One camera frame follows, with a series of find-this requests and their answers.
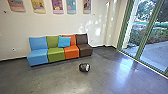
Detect grey plastic bag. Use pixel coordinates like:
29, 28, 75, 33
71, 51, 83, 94
78, 62, 91, 73

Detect brown sofa seat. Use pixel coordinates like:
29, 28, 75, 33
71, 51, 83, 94
75, 33, 94, 58

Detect orange sofa seat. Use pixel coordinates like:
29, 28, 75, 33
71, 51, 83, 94
61, 34, 81, 60

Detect light blue cushion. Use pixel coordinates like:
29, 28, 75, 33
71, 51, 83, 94
57, 36, 72, 49

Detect green sofa seat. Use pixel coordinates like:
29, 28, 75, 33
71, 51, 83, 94
45, 35, 66, 63

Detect blue sofa seat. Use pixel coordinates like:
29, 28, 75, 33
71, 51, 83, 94
26, 35, 50, 67

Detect green hedge outdoors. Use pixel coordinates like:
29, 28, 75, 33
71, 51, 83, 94
129, 20, 168, 46

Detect pink wall poster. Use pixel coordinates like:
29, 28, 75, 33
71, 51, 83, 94
82, 0, 92, 15

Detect light blue wall poster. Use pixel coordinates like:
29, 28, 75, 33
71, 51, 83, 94
65, 0, 78, 15

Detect yellow wall poster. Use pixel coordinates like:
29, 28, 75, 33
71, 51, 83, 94
30, 0, 47, 15

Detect salmon wall poster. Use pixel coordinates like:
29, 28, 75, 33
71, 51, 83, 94
7, 0, 27, 13

